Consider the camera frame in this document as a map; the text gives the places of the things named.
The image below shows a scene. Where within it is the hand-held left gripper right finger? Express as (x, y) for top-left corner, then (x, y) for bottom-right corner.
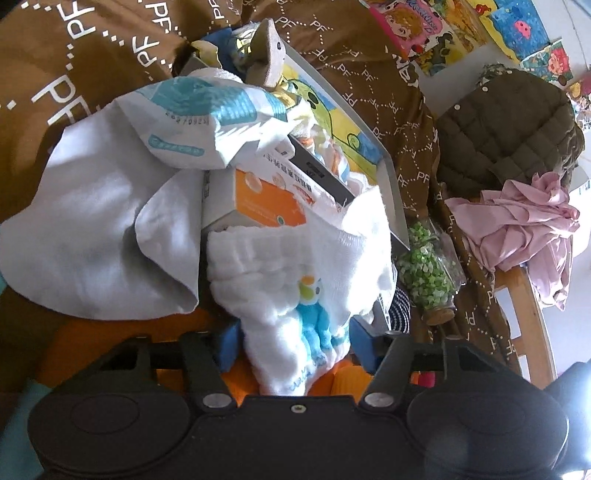
(348, 316), (498, 411)

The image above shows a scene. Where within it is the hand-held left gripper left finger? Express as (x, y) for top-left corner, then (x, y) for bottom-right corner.
(92, 318), (244, 415)

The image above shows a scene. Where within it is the black white dotted sock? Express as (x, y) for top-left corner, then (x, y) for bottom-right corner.
(385, 286), (411, 335)

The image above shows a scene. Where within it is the white towel with blue penguin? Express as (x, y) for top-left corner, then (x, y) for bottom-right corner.
(205, 185), (398, 398)

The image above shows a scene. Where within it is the grey tray with painted picture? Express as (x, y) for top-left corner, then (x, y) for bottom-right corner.
(178, 23), (411, 252)

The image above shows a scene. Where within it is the glass jar of green stars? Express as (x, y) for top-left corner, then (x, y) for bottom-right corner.
(397, 219), (465, 326)

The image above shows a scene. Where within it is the orange white carton box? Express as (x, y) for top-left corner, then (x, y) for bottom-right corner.
(202, 145), (352, 230)

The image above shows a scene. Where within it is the black box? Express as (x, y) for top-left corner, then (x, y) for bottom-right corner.
(286, 134), (356, 206)

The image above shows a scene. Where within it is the plain white cloth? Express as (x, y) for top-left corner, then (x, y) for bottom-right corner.
(0, 99), (208, 321)

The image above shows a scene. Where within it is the white orange patterned cloth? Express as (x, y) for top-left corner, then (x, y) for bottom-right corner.
(300, 131), (358, 185)

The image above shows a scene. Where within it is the pink cloth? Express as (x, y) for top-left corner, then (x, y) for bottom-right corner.
(445, 171), (583, 312)

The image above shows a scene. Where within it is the white teal printed plastic bag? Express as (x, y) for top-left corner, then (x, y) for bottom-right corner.
(113, 76), (289, 169)

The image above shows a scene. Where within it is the olive puffer jacket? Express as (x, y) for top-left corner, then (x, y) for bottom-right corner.
(434, 65), (587, 199)

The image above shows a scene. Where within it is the yellow plastic bag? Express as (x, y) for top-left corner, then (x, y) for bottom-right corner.
(191, 39), (223, 66)

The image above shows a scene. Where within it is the beige plush toy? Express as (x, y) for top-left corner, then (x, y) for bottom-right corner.
(242, 18), (289, 88)

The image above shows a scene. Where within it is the sea creatures painting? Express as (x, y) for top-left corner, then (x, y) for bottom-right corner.
(413, 0), (491, 78)

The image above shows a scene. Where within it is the pink cartoon girl poster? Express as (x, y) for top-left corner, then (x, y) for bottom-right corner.
(362, 0), (457, 60)

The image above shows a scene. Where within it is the brown printed blanket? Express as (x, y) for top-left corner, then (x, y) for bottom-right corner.
(0, 0), (522, 384)

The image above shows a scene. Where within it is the green cartoon poster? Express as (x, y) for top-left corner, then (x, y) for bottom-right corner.
(521, 39), (576, 88)

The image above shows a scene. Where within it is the yellow blue painting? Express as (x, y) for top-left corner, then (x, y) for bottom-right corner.
(466, 0), (551, 64)

